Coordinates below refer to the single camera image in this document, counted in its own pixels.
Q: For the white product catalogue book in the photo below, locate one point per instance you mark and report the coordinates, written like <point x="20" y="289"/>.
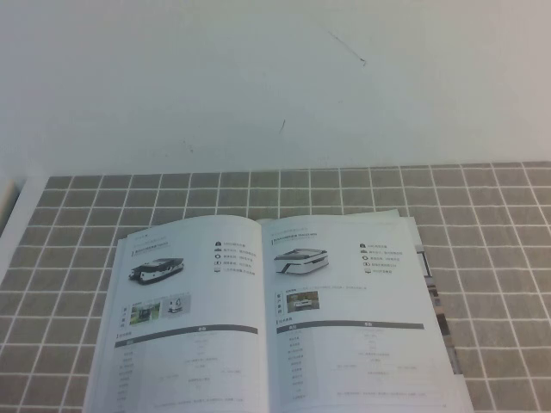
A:
<point x="344" y="344"/>

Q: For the beige board edge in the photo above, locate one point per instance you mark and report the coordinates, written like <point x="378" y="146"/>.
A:
<point x="8" y="202"/>

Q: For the grey checked tablecloth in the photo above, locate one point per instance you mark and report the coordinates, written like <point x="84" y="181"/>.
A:
<point x="495" y="258"/>

